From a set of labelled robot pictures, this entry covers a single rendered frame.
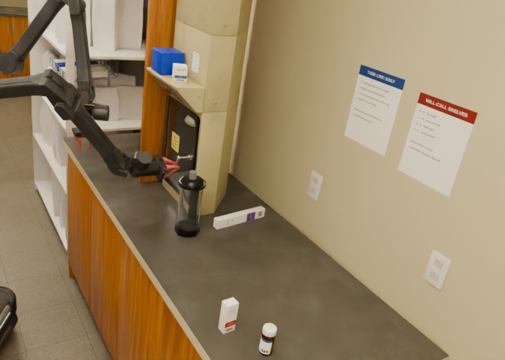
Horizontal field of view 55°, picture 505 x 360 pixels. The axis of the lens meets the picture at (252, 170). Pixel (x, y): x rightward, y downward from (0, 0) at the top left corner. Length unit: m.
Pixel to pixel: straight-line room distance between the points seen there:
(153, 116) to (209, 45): 0.54
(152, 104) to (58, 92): 0.65
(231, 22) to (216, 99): 0.30
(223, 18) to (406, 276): 1.13
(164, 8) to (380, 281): 1.39
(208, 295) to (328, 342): 0.42
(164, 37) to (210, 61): 0.37
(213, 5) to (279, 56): 0.49
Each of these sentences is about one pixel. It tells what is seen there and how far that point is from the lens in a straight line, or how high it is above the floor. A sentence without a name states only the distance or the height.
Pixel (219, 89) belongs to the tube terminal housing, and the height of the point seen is 1.51.
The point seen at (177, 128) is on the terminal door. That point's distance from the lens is 2.11.
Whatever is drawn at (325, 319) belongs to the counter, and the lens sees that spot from 1.69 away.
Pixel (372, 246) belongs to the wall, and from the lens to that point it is 1.87.
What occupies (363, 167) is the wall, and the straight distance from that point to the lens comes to 1.84.
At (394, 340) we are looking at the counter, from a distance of 1.71.
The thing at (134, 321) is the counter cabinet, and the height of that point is 0.55.
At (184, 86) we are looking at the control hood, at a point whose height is 1.51.
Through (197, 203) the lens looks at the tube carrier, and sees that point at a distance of 1.90.
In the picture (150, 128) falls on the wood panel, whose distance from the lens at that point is 2.27.
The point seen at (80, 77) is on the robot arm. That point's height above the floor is 1.42.
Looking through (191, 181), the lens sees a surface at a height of 1.18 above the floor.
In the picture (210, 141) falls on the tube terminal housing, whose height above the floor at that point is 1.29.
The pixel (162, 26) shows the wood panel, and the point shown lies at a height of 1.67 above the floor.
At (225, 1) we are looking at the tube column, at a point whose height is 1.83.
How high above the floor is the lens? 1.99
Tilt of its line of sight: 23 degrees down
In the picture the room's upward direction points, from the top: 9 degrees clockwise
